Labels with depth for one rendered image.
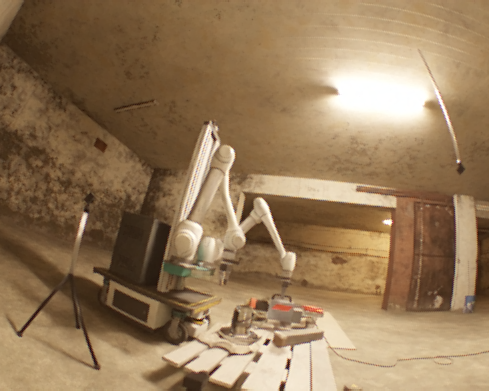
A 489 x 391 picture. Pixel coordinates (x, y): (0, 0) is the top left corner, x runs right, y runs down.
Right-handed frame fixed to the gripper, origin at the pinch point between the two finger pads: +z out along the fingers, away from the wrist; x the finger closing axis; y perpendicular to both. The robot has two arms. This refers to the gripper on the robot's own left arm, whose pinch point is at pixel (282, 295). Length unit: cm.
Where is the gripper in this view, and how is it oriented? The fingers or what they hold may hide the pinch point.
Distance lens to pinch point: 195.5
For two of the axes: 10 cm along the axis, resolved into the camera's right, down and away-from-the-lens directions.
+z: -2.0, 9.4, -2.9
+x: 1.0, 3.2, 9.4
